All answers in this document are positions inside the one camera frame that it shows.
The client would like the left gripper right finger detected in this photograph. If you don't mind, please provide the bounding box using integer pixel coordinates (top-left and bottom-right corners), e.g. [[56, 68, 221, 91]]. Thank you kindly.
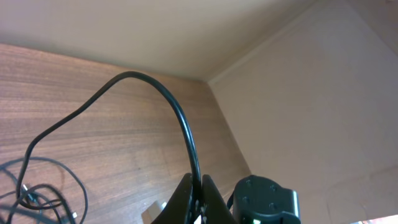
[[201, 174, 236, 224]]

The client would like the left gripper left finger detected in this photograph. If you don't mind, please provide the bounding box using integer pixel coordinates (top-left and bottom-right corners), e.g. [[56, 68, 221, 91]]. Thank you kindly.
[[152, 173, 193, 224]]

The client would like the thin black cable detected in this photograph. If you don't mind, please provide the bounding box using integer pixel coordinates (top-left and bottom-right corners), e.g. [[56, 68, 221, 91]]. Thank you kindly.
[[0, 156, 89, 224]]

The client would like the thick black usb cable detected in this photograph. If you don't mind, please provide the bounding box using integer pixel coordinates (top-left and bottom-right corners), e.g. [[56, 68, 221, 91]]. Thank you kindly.
[[15, 70, 203, 212]]

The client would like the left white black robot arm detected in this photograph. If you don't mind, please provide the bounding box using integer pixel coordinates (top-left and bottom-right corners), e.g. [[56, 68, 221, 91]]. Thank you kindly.
[[152, 173, 301, 224]]

